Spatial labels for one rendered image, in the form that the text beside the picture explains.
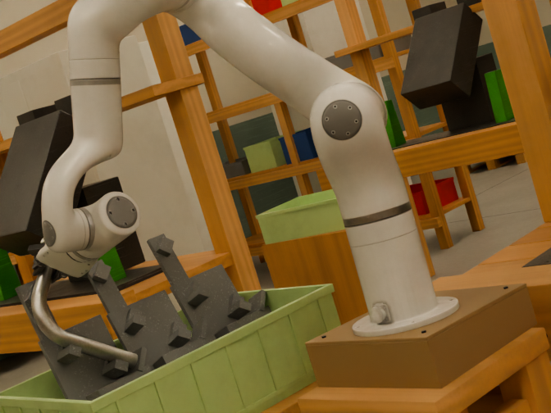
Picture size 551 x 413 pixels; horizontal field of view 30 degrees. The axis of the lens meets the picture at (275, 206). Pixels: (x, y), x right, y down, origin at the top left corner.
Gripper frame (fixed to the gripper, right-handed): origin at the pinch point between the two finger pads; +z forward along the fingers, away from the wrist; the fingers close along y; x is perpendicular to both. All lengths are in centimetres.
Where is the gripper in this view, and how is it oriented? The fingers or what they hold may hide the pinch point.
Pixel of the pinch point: (47, 270)
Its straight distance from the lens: 209.2
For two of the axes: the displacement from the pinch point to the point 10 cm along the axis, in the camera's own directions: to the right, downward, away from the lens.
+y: -8.0, -4.2, -4.2
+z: -5.7, 3.7, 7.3
